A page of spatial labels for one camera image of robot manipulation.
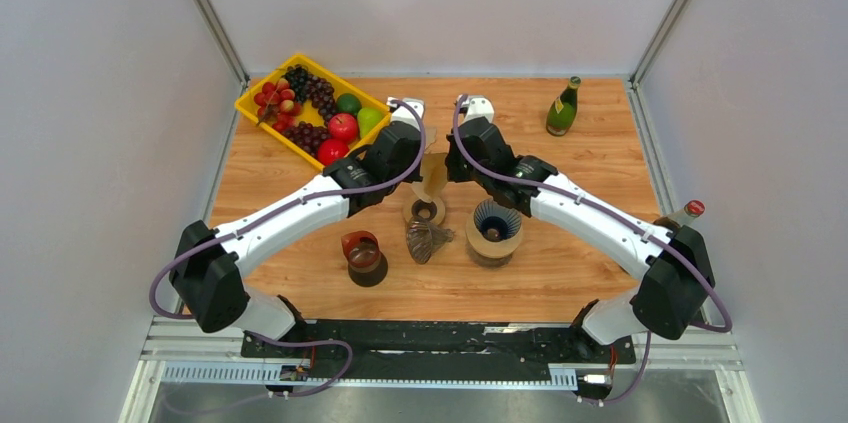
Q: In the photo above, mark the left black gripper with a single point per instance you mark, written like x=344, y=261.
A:
x=414, y=176

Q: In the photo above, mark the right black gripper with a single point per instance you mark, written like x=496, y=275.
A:
x=453, y=171

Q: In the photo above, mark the brown paper filter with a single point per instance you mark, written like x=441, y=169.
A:
x=433, y=172
x=430, y=135

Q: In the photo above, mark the blue ribbed dripper cone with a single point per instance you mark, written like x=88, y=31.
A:
x=496, y=223

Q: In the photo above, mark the clear glass ribbed dripper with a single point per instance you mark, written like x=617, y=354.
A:
x=424, y=238

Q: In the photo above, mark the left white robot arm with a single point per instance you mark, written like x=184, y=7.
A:
x=211, y=264

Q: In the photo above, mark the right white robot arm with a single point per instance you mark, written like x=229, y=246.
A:
x=672, y=266

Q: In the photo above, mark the green pear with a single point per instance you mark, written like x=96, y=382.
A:
x=367, y=119

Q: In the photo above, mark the red apple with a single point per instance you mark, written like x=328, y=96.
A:
x=344, y=127
x=331, y=150

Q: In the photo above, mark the green lime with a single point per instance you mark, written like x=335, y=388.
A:
x=348, y=103

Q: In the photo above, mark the green glass bottle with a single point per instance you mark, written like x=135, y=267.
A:
x=563, y=110

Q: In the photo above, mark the glass server with wooden collar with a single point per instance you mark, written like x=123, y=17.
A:
x=488, y=254

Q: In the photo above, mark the dark purple grape bunch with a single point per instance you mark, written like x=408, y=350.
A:
x=312, y=89

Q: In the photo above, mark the red glass carafe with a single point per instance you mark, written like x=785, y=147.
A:
x=367, y=266

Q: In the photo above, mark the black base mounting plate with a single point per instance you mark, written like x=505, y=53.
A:
x=436, y=350

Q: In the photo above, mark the cola bottle red cap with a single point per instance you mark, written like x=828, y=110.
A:
x=684, y=216

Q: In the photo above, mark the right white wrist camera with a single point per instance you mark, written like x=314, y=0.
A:
x=475, y=107

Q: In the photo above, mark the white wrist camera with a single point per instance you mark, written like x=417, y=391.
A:
x=475, y=107
x=407, y=110

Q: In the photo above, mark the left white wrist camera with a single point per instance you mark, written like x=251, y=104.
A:
x=407, y=110

